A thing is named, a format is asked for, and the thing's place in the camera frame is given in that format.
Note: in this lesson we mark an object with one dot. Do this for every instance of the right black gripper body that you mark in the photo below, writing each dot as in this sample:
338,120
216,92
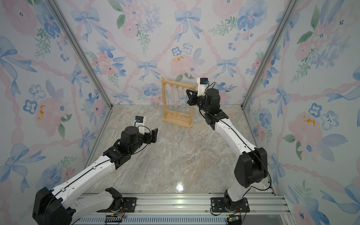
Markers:
201,102

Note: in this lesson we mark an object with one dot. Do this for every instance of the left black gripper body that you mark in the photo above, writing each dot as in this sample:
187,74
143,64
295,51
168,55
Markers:
145,138

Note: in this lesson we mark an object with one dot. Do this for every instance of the wooden jewelry display stand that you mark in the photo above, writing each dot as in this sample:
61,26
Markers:
175,108

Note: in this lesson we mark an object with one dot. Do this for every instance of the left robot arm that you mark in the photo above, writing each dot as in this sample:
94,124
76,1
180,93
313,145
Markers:
61,205

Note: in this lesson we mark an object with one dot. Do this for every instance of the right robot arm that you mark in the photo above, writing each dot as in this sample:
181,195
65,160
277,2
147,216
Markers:
251,166

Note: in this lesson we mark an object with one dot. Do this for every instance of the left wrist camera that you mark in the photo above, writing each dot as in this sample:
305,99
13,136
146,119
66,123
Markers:
139,121

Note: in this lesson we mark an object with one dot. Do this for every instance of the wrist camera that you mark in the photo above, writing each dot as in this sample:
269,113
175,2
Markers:
202,84
139,121

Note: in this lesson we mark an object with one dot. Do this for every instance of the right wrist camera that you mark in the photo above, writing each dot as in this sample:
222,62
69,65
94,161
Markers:
202,84

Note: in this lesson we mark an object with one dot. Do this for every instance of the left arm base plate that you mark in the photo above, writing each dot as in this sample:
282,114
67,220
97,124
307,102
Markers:
126,204

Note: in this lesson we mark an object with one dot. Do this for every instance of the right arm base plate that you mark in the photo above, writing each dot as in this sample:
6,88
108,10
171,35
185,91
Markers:
225,204

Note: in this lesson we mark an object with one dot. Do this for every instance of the aluminium mounting rail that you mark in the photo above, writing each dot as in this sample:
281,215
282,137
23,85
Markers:
182,209

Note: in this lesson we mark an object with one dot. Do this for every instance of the right aluminium corner post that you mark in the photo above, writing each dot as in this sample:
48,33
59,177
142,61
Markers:
289,11

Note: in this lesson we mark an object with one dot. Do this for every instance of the aluminium corner post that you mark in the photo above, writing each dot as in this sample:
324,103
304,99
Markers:
289,11
58,14

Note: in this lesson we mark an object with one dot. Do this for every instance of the left aluminium corner post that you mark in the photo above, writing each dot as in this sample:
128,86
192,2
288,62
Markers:
58,14

